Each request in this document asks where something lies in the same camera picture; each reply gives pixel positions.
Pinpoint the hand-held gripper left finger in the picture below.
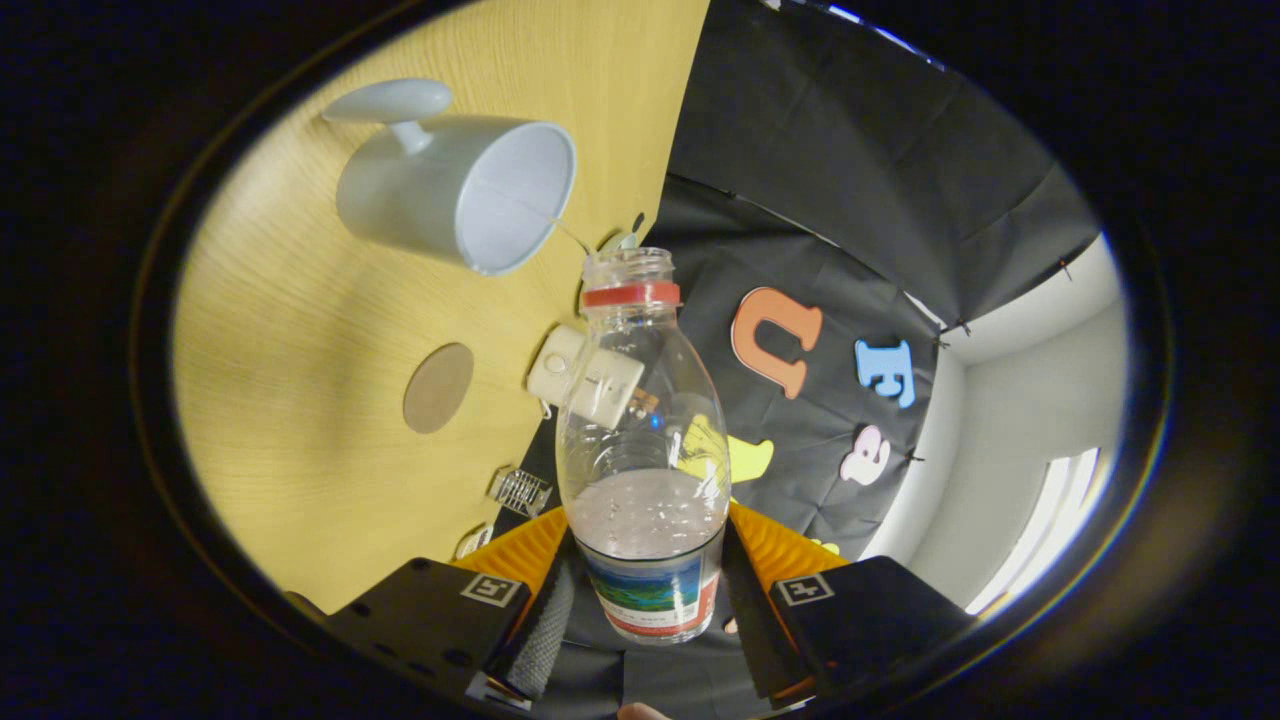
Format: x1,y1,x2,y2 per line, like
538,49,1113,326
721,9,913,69
325,505,578,711

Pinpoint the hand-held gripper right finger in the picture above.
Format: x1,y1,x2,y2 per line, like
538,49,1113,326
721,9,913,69
720,500,977,707

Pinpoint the clear plastic juice bottle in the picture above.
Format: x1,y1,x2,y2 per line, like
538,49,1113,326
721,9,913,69
555,247,733,646

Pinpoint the round brown coaster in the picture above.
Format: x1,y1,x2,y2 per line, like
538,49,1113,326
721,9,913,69
402,342,476,435

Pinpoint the white cup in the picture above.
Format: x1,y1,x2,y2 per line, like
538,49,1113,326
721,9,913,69
322,78,579,277

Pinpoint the white toaster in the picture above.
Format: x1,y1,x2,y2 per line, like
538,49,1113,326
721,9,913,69
526,324,646,431

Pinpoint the large ceiling light panel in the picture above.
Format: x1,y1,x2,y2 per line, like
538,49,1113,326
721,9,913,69
965,447,1101,616

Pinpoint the wooden table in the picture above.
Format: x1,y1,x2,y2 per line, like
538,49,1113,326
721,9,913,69
172,0,711,616

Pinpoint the metal wire utensil holder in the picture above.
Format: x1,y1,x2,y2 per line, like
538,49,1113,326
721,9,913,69
488,468,554,518

